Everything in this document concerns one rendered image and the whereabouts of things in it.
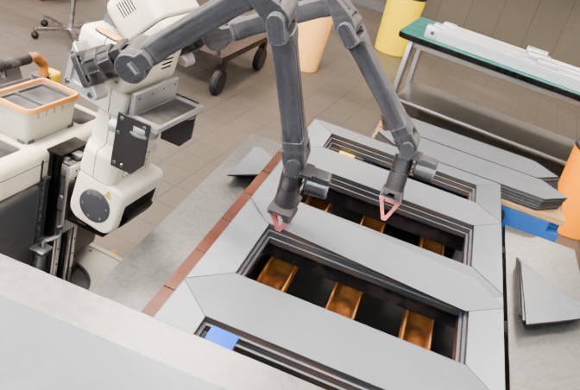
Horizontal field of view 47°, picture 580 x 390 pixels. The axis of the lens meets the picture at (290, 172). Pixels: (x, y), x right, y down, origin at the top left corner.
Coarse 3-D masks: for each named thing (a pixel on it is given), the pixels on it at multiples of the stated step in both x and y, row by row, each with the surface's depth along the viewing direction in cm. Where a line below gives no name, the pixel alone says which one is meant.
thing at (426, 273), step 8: (424, 256) 185; (416, 264) 181; (424, 264) 182; (432, 264) 183; (440, 264) 184; (416, 272) 177; (424, 272) 178; (432, 272) 179; (440, 272) 180; (408, 280) 172; (416, 280) 173; (424, 280) 174; (432, 280) 175; (440, 280) 176; (416, 288) 170; (424, 288) 171; (432, 288) 172; (432, 296) 169
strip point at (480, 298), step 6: (474, 282) 180; (474, 288) 177; (480, 288) 178; (474, 294) 175; (480, 294) 175; (486, 294) 176; (468, 300) 171; (474, 300) 172; (480, 300) 173; (486, 300) 173; (492, 300) 174; (468, 306) 169; (474, 306) 169; (480, 306) 170; (486, 306) 171; (492, 306) 172; (498, 306) 172
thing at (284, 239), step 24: (336, 144) 249; (360, 144) 247; (360, 192) 217; (336, 216) 193; (408, 216) 215; (432, 216) 213; (264, 240) 177; (288, 240) 179; (336, 264) 177; (360, 264) 176; (456, 264) 186; (408, 288) 174; (456, 312) 172; (240, 336) 139; (456, 336) 164; (264, 360) 138; (288, 360) 137; (312, 360) 137; (456, 360) 154; (336, 384) 136; (360, 384) 135
